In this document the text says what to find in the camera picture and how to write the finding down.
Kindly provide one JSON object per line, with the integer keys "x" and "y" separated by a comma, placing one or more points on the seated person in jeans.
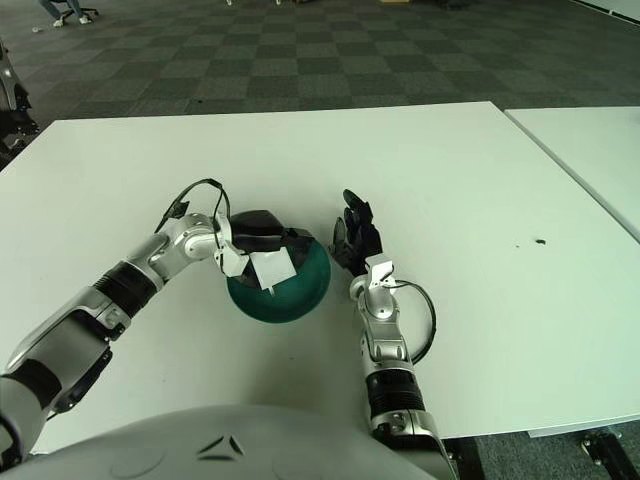
{"x": 50, "y": 6}

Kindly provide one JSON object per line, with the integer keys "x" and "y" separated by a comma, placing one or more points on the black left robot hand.
{"x": 255, "y": 230}

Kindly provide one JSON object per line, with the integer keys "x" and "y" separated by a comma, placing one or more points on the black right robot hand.
{"x": 365, "y": 237}

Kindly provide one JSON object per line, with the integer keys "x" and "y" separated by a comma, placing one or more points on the green plate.
{"x": 290, "y": 300}

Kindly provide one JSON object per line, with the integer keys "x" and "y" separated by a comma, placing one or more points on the black table foot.
{"x": 605, "y": 445}

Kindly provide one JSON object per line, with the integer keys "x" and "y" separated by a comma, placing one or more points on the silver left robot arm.
{"x": 85, "y": 325}

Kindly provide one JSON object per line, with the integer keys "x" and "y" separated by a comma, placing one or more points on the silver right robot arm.
{"x": 382, "y": 305}

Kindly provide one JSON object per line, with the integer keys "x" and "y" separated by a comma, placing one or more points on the white charger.
{"x": 272, "y": 267}

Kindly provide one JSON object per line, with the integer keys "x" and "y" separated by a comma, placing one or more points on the grey robot torso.
{"x": 150, "y": 450}

